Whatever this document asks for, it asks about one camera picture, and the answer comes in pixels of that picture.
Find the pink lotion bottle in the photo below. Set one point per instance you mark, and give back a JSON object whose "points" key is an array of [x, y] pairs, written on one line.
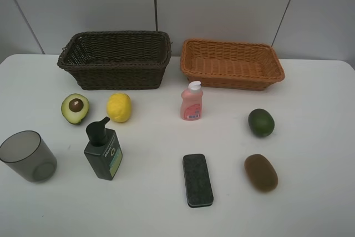
{"points": [[191, 107]]}

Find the yellow lemon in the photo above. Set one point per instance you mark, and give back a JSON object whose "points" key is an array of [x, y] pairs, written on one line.
{"points": [[118, 107]]}

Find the whole green avocado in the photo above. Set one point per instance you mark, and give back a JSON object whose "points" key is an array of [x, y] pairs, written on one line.
{"points": [[261, 123]]}

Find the dark felt board eraser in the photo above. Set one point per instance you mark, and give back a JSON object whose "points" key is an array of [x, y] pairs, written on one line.
{"points": [[197, 181]]}

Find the dark green pump bottle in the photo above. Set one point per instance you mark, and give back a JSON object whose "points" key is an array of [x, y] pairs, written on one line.
{"points": [[103, 150]]}

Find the halved avocado with pit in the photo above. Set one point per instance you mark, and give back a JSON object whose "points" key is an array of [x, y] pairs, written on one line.
{"points": [[74, 108]]}

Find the brown kiwi fruit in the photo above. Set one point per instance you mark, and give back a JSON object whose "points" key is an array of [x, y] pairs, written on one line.
{"points": [[261, 173]]}

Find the grey translucent plastic cup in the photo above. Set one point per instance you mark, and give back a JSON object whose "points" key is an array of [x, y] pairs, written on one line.
{"points": [[28, 155]]}

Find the orange wicker basket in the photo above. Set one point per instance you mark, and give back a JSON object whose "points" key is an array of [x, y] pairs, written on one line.
{"points": [[232, 65]]}

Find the dark brown wicker basket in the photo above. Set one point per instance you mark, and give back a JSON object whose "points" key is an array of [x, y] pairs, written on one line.
{"points": [[117, 60]]}

